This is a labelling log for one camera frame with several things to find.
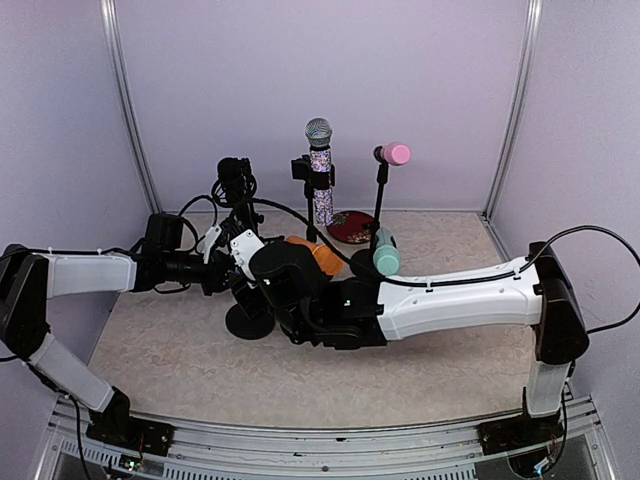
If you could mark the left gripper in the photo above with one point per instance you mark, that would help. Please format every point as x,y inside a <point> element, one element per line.
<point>216,271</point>

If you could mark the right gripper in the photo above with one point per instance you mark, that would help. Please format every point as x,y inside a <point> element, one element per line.
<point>254,313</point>

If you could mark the orange microphone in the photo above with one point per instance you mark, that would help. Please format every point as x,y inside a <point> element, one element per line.
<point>330,263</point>

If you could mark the black round-base stand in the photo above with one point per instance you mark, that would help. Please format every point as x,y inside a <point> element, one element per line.
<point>240,325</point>

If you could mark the teal microphone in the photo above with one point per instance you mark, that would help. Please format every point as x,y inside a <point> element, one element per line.
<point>386,257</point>

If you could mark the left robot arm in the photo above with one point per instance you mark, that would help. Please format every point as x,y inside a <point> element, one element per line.
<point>34,279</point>

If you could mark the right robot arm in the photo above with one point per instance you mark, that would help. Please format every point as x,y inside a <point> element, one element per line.
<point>533,291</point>

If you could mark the black tripod mic stand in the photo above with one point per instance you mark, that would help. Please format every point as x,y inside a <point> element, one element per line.
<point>260,218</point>

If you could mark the tall black stand back-right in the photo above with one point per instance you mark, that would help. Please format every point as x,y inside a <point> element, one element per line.
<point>362,260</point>

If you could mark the black microphone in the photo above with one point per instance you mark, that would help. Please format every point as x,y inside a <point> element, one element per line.
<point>234,187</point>

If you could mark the black stand with phone clamp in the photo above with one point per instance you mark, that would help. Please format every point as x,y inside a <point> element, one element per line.
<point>301,170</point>

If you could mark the glitter silver-head microphone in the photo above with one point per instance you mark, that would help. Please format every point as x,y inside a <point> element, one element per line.
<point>318,132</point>

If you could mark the pink microphone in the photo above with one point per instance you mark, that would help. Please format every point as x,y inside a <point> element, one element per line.
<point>393,154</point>

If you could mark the red floral round plate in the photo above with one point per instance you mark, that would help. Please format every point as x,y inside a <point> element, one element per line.
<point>351,227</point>

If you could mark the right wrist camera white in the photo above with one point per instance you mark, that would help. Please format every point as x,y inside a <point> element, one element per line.
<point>243,247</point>

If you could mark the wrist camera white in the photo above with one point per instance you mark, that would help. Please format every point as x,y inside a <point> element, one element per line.
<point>243,247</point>
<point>210,241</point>

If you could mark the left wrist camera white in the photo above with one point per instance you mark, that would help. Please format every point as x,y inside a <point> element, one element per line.
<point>210,241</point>

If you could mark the aluminium front rail frame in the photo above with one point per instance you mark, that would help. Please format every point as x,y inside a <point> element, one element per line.
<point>205,450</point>

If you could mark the left aluminium corner post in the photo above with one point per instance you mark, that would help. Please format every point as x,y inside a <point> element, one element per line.
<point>114,44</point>

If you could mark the aluminium corner post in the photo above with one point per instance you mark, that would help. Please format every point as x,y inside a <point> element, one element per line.
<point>517,106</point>
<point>114,44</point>

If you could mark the right aluminium corner post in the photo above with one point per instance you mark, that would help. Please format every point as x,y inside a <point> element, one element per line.
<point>517,106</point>

